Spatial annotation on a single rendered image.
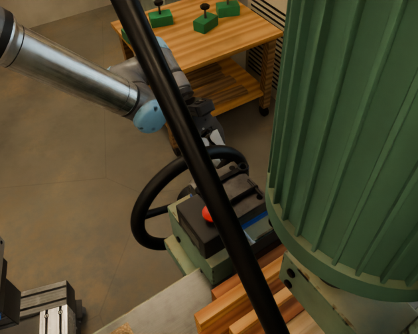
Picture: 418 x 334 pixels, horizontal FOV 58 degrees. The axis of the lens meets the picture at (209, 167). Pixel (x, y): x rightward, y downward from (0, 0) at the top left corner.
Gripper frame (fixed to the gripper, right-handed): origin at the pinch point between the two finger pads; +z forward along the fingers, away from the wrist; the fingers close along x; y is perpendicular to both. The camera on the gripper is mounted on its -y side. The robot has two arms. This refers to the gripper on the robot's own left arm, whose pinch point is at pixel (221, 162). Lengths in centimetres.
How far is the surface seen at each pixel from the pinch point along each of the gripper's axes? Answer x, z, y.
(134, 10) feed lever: 26, -2, -65
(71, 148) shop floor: 23, -60, 127
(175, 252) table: 21.9, 12.0, -14.6
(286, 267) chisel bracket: 15.0, 19.2, -39.0
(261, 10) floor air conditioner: -94, -71, 78
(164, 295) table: 27.4, 16.6, -20.7
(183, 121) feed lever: 26, 4, -63
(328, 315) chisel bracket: 15, 25, -43
